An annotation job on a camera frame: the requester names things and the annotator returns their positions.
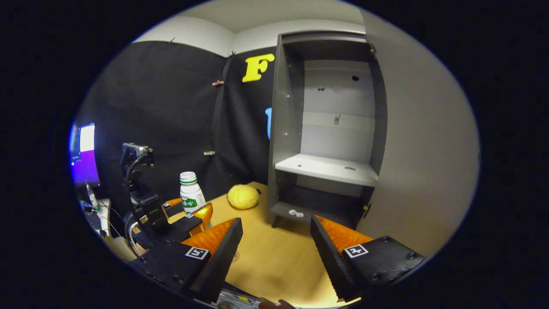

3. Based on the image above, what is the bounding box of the black backdrop cloth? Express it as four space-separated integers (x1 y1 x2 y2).
73 41 277 241

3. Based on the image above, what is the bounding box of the white cabinet shelf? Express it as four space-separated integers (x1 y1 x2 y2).
274 153 379 187

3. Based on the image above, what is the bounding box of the white bottle green label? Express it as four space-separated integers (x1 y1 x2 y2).
179 171 207 215

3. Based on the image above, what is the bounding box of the yellow lumpy ball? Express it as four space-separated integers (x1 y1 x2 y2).
227 184 260 210

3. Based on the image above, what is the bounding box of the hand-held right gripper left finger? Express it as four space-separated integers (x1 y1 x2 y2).
129 217 244 303

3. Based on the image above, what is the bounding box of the dark grey cabinet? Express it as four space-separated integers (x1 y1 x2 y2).
267 31 389 230

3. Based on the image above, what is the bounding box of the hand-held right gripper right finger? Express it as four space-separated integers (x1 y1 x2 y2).
310 215 427 303

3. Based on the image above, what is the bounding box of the beige cabinet door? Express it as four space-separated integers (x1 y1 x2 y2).
360 9 480 258

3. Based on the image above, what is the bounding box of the computer monitor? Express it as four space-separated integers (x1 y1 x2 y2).
69 122 102 186

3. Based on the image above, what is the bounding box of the white side desk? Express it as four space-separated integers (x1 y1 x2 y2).
79 182 113 237

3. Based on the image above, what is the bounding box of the printed paper sheet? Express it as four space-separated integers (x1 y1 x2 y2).
217 290 263 309

